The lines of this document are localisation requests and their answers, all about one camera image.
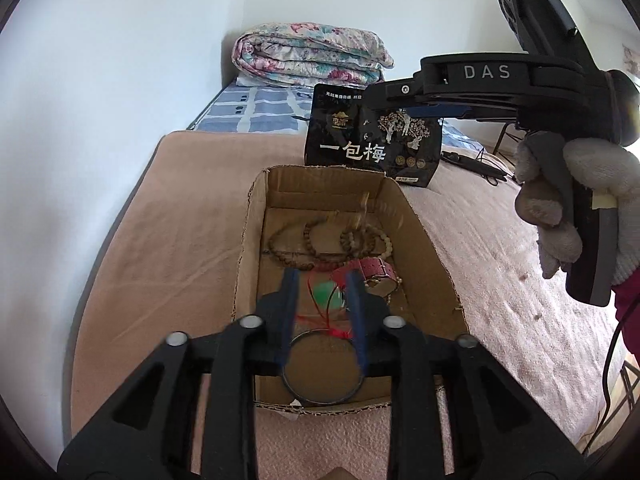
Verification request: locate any green pendant red string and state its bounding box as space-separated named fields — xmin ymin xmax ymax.
xmin=295 ymin=270 xmax=356 ymax=345

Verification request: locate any black handheld tool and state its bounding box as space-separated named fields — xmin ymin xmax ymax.
xmin=440 ymin=150 xmax=511 ymax=183

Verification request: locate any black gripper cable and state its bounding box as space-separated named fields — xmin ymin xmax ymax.
xmin=585 ymin=310 xmax=631 ymax=456

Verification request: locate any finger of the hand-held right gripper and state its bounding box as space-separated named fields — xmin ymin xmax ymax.
xmin=364 ymin=77 xmax=473 ymax=122

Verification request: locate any black printed box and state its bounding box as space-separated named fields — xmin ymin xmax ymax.
xmin=303 ymin=83 xmax=444 ymax=189

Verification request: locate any tan blanket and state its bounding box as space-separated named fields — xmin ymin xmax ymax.
xmin=70 ymin=130 xmax=631 ymax=480

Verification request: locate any person's right hand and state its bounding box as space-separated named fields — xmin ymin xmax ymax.
xmin=514 ymin=132 xmax=640 ymax=286

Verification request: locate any brown leather bracelet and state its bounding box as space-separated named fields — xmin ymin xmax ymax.
xmin=331 ymin=256 xmax=403 ymax=297

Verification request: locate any blue patterned bed sheet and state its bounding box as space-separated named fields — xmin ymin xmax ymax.
xmin=186 ymin=82 xmax=501 ymax=153

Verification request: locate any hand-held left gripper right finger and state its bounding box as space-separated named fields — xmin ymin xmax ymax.
xmin=345 ymin=271 xmax=586 ymax=480

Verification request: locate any cardboard box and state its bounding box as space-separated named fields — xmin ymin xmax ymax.
xmin=234 ymin=164 xmax=471 ymax=413

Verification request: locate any thin dark bangle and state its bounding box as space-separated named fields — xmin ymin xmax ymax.
xmin=281 ymin=329 xmax=365 ymax=406

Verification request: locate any dark wooden bead necklace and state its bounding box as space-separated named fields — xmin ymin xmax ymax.
xmin=267 ymin=215 xmax=396 ymax=273

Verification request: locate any folded floral quilt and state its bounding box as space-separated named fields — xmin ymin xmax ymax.
xmin=232 ymin=22 xmax=396 ymax=88

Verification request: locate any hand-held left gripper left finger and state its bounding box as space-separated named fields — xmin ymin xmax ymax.
xmin=56 ymin=269 xmax=301 ymax=480

